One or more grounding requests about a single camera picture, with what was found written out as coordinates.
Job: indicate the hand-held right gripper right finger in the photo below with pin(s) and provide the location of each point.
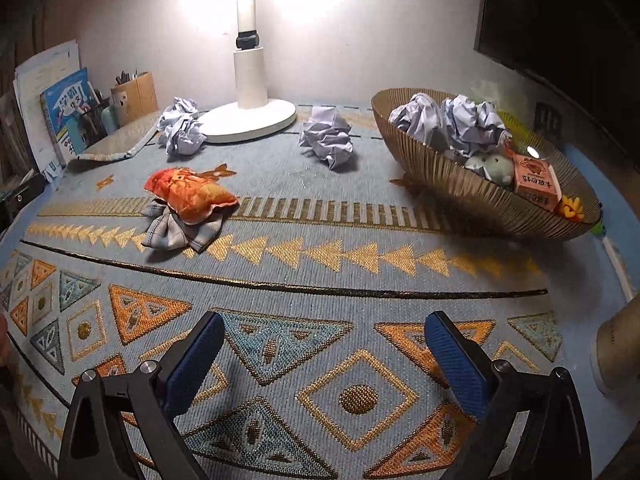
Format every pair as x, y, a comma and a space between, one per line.
456, 365

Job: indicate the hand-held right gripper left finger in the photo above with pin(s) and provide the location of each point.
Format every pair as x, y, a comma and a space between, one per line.
195, 365

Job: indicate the gold ribbed bowl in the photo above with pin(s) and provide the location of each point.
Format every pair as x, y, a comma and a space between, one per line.
450, 190

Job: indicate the small orange carton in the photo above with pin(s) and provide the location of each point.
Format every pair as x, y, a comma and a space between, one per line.
537, 182

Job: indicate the dango skewer plush with faces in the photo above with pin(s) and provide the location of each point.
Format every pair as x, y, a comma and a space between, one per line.
492, 167

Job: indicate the paper ball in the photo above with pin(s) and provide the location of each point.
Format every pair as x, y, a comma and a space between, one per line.
472, 122
181, 127
417, 120
327, 137

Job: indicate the grey plaid cloth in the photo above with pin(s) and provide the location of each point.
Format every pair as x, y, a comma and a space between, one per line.
175, 232

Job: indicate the beige cylinder container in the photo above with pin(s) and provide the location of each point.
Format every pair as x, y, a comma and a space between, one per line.
620, 345

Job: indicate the orange plush pillow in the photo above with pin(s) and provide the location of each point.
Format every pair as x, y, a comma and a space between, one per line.
192, 195

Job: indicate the white plastic strip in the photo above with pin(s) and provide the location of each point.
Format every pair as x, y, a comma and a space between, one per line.
616, 267

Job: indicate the small green toy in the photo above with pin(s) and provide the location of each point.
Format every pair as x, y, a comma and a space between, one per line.
600, 229

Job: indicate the patterned woven mat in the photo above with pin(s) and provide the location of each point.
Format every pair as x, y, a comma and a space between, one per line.
310, 200

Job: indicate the black box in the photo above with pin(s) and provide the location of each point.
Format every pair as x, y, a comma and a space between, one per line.
22, 200

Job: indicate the yellow green plastic item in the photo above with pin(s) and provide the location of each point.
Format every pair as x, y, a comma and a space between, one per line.
516, 124

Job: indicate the light blue case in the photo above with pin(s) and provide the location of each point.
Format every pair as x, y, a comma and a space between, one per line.
108, 119

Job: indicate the black mesh pen holder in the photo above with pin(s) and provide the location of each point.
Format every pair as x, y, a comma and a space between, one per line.
91, 122

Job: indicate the tan cylinder pen holder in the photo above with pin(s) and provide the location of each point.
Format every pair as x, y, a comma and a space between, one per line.
135, 99

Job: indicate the blue illustrated workbook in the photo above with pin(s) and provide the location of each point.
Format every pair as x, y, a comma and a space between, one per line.
67, 110

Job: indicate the white desk lamp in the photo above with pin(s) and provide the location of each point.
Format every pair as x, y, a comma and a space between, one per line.
250, 80

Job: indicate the bunch of dark pens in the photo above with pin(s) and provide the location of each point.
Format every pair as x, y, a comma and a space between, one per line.
126, 78

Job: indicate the upright white paper sheets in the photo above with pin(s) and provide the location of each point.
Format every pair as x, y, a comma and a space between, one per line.
42, 80

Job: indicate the black monitor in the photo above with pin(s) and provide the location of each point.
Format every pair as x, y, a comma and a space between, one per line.
565, 25

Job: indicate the black wall outlet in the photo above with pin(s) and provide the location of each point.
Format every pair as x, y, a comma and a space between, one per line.
547, 117

